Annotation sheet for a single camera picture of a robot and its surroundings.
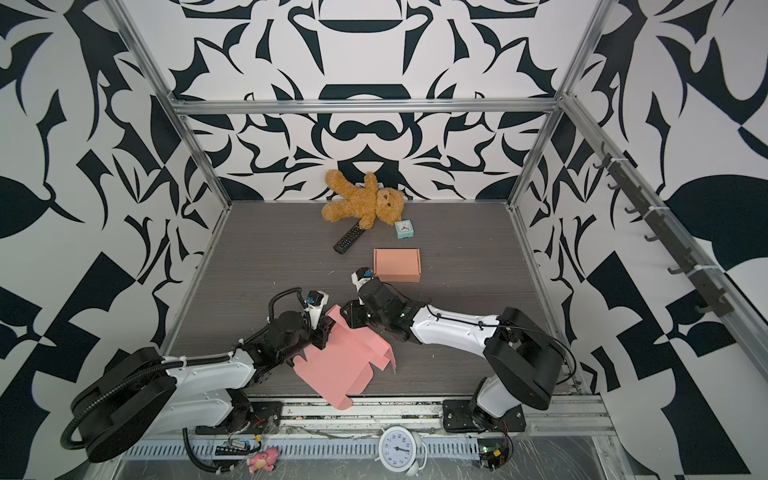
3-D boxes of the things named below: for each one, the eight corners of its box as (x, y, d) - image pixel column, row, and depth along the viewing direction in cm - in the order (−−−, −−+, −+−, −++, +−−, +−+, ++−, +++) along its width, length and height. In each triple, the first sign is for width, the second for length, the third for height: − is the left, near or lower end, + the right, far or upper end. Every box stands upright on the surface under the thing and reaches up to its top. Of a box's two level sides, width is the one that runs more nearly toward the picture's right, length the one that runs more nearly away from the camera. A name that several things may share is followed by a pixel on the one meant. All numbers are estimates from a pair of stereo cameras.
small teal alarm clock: (397, 239, 111) (398, 235, 109) (394, 225, 116) (394, 221, 113) (415, 237, 112) (415, 232, 110) (411, 223, 116) (411, 219, 114)
